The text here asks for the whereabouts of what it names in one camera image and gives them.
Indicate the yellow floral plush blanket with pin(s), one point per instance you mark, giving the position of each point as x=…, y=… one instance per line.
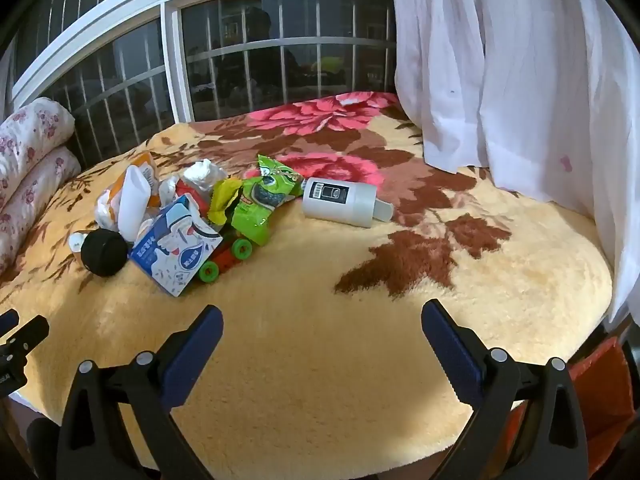
x=325, y=360

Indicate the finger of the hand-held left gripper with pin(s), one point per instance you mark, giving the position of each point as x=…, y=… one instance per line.
x=30, y=335
x=7, y=320

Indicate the red white wrapper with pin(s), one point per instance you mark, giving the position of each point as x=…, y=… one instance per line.
x=192, y=195

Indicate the white window frame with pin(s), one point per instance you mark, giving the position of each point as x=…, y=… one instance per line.
x=170, y=60

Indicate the green orange feather toy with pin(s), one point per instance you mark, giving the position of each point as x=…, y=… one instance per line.
x=260, y=200

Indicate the blue white carton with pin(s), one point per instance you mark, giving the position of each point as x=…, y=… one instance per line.
x=175, y=250

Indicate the metal window grille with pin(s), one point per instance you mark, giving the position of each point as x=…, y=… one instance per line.
x=300, y=50

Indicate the grey plush toy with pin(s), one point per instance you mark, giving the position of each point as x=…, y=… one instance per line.
x=200, y=172

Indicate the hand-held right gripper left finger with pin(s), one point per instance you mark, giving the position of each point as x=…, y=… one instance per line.
x=200, y=340

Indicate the pink floral folded quilt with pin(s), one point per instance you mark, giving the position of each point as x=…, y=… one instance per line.
x=35, y=195
x=30, y=135

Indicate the yellow wrapper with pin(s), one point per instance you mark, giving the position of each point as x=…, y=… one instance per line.
x=222, y=200

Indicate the white squeeze tube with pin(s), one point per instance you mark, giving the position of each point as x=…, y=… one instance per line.
x=132, y=200

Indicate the red toy skateboard green wheels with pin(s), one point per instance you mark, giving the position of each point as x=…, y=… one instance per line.
x=225, y=258

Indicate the orange white wrapper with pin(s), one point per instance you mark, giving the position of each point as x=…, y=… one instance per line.
x=112, y=195

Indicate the white curtain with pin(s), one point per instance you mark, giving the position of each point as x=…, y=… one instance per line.
x=525, y=85

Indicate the white cylindrical canister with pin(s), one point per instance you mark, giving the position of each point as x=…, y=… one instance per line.
x=340, y=202

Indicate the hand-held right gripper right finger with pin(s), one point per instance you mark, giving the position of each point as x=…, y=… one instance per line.
x=450, y=345

